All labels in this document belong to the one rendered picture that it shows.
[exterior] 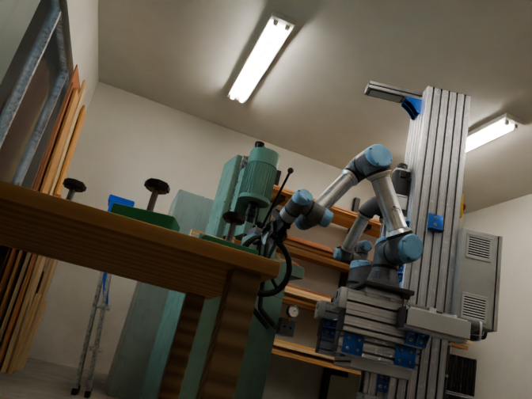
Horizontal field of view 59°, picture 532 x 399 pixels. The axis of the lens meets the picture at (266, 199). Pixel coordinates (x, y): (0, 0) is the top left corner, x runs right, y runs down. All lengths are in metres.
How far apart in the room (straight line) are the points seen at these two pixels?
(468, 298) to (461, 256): 0.20
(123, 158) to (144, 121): 0.46
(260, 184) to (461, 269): 1.10
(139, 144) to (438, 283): 3.46
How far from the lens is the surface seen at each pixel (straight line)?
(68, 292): 4.72
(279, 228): 2.01
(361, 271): 2.69
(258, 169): 2.61
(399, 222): 2.13
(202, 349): 2.29
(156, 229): 0.69
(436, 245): 2.52
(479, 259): 2.54
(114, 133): 5.07
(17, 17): 0.38
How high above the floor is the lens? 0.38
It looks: 19 degrees up
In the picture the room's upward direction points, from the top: 13 degrees clockwise
